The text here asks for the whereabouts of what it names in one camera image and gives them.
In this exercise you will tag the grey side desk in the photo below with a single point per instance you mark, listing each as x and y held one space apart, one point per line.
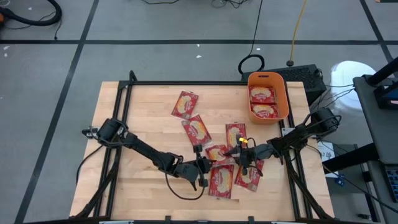
385 130

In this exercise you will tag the black desk monitor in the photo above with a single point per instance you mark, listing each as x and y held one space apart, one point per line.
385 99

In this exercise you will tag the white round bin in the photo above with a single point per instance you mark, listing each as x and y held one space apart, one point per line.
348 77

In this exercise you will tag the red popcorn bag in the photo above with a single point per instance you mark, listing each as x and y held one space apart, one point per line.
262 95
250 180
264 111
221 182
196 130
217 154
185 105
233 133

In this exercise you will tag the white paper sheet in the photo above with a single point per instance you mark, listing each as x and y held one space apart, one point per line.
326 155

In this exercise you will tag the black aluminium table frame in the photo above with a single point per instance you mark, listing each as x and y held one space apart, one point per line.
186 83

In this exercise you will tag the black desk leg beam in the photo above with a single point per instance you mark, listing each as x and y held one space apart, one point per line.
351 158

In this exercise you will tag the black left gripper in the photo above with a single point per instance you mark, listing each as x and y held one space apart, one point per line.
189 171

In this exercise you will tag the black keyboard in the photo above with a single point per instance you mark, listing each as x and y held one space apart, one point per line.
392 183

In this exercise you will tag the small blue tag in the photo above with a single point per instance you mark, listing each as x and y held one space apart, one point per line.
340 180

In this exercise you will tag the black computer tower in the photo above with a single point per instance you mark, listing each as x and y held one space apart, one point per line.
298 76

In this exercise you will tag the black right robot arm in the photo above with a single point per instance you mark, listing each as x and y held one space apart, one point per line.
298 135

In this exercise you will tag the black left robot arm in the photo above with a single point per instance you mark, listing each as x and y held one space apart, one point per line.
146 151

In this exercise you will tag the orange plastic basket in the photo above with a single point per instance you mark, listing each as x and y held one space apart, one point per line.
284 93

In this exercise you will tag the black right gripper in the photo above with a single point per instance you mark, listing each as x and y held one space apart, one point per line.
258 152

